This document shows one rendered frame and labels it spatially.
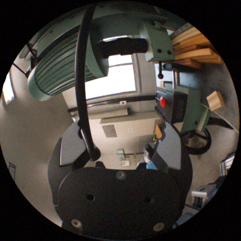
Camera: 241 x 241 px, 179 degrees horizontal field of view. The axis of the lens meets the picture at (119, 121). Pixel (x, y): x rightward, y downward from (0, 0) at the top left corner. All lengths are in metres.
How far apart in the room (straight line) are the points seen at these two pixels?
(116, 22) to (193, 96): 0.29
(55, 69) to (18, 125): 1.43
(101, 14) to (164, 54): 0.19
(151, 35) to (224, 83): 0.20
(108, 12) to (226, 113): 0.35
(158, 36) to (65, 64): 0.24
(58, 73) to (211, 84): 0.38
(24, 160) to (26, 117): 0.70
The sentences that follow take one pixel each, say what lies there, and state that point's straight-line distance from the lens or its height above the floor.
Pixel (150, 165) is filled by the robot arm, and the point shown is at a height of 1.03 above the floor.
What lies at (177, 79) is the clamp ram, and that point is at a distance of 0.27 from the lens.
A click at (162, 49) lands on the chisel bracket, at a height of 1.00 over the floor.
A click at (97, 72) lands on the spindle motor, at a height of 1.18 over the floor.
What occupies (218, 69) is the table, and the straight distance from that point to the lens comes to 0.24.
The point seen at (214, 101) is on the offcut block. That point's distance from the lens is 0.20.
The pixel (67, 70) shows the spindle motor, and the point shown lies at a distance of 0.21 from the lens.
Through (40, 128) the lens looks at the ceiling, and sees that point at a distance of 1.73.
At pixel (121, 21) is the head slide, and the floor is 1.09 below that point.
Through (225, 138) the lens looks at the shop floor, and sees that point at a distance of 1.21.
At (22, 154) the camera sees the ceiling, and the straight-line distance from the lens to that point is 1.63.
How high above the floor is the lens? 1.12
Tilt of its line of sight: 8 degrees up
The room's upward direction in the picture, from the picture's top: 96 degrees counter-clockwise
